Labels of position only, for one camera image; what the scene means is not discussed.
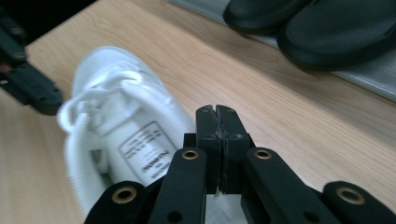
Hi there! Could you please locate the black slipper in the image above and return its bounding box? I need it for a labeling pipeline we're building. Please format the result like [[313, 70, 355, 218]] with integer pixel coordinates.
[[222, 0, 312, 35], [276, 0, 396, 71]]

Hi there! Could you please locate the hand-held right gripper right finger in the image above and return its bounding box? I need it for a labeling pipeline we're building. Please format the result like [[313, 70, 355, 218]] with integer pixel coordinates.
[[216, 105, 257, 195]]

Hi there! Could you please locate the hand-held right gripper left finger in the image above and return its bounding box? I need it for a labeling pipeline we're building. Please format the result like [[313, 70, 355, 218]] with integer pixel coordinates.
[[195, 105, 223, 194]]

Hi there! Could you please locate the metal shoe rack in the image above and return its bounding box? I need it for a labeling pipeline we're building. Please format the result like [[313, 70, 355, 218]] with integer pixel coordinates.
[[167, 0, 396, 104]]

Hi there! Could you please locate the white sneaker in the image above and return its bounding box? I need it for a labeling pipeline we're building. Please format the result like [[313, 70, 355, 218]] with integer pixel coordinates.
[[56, 46, 242, 224]]

